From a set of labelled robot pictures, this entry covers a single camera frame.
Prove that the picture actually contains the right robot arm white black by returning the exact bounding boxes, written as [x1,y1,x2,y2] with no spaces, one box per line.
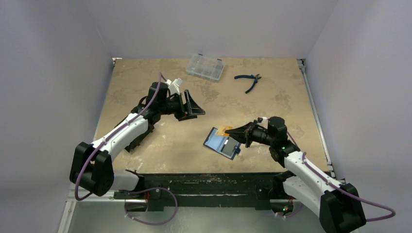
[225,116,366,233]

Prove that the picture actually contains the clear plastic organizer box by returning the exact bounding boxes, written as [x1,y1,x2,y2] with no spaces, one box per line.
[185,54,226,83]

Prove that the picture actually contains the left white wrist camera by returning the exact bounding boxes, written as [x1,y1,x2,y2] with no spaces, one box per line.
[165,78,183,95]

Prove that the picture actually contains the orange credit card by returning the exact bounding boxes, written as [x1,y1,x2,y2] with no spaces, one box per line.
[215,125,233,136]

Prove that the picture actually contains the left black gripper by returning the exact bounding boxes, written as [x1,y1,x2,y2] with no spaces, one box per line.
[159,90,205,121]

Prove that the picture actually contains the blue handled pliers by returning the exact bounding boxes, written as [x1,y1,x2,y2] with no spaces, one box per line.
[234,74,262,95]

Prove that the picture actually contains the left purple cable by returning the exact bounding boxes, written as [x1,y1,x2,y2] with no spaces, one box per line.
[74,72,179,226]

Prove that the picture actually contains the black aluminium mounting rail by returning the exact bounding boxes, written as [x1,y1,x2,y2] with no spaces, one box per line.
[66,173,351,213]

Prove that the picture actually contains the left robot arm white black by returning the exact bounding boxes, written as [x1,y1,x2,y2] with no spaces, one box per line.
[69,79,206,200]

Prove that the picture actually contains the black card tray box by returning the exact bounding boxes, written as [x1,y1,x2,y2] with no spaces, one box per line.
[124,125,155,152]

